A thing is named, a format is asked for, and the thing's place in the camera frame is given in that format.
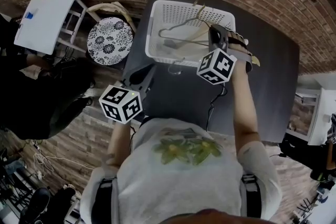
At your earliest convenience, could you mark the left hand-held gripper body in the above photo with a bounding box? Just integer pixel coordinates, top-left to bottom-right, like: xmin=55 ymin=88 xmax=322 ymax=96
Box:
xmin=99 ymin=80 xmax=150 ymax=124

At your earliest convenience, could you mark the grey harness strap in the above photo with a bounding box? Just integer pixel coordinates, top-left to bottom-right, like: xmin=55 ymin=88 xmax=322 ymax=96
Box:
xmin=240 ymin=174 xmax=263 ymax=219
xmin=96 ymin=177 xmax=118 ymax=221

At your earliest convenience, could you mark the person's right forearm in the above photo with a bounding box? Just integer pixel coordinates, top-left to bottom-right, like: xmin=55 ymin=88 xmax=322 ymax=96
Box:
xmin=230 ymin=62 xmax=261 ymax=156

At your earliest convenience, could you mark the person's white floral t-shirt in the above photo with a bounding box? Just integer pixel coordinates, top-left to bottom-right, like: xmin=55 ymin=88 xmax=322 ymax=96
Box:
xmin=80 ymin=118 xmax=283 ymax=224

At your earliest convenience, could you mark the person's right hand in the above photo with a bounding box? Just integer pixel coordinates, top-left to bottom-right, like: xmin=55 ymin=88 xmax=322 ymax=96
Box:
xmin=227 ymin=30 xmax=249 ymax=48

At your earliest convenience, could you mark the white plastic laundry basket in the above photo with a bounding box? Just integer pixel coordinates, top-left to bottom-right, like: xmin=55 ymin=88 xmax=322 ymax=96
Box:
xmin=145 ymin=0 xmax=236 ymax=68

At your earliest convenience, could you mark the white plastic clothes hanger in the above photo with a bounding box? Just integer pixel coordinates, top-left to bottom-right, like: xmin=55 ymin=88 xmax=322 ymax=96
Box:
xmin=157 ymin=34 xmax=211 ymax=76

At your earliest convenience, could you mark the wooden clothes hanger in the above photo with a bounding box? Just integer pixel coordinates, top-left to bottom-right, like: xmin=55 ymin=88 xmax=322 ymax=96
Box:
xmin=172 ymin=25 xmax=263 ymax=67

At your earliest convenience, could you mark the person's left forearm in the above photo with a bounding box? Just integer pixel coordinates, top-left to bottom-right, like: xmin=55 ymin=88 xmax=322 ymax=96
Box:
xmin=106 ymin=120 xmax=132 ymax=166

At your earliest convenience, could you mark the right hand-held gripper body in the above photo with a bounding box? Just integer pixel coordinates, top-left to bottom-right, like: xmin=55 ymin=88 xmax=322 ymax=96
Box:
xmin=196 ymin=44 xmax=255 ymax=86

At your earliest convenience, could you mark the chair with floral seat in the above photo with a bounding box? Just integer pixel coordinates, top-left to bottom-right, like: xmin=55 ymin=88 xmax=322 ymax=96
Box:
xmin=86 ymin=1 xmax=138 ymax=66

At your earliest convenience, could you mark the gold metal clothes hanger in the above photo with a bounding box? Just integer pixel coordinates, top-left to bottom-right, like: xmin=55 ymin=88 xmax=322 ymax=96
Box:
xmin=158 ymin=2 xmax=218 ymax=47

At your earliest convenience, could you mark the white shelf unit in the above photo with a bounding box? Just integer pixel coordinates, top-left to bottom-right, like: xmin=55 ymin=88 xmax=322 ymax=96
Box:
xmin=285 ymin=73 xmax=336 ymax=146

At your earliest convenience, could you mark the small white table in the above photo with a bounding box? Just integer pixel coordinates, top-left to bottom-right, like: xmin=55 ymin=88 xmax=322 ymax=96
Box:
xmin=13 ymin=0 xmax=102 ymax=56

